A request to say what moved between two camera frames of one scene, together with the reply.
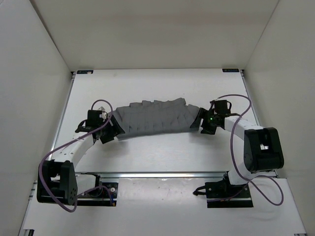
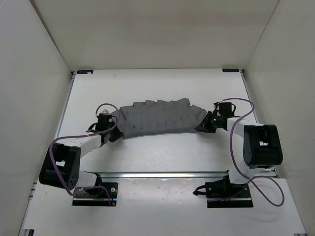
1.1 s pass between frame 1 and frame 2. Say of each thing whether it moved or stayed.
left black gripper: moved
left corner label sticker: stayed
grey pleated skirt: stayed
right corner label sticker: stayed
